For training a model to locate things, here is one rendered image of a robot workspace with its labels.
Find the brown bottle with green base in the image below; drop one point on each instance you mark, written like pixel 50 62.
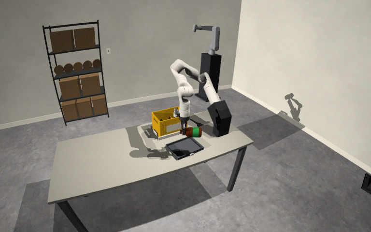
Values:
pixel 193 132

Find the yellow crate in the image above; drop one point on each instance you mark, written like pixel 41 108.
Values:
pixel 164 122

